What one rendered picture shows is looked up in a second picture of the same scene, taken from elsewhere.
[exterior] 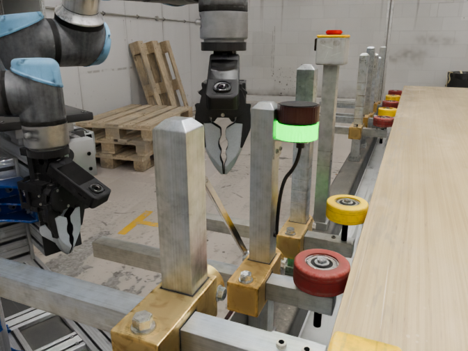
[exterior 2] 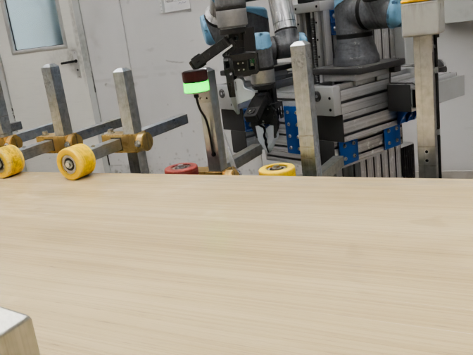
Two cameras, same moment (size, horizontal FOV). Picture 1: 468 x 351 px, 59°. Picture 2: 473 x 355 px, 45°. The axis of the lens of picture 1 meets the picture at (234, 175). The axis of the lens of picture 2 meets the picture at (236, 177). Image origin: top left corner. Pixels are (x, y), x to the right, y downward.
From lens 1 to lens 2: 1.64 m
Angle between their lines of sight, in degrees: 91
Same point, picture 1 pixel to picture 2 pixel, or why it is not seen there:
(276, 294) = not seen: hidden behind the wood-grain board
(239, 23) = (219, 18)
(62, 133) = (257, 77)
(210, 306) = (131, 144)
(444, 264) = (167, 191)
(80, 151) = (324, 95)
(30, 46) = (342, 15)
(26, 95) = not seen: hidden behind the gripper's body
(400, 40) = not seen: outside the picture
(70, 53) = (365, 19)
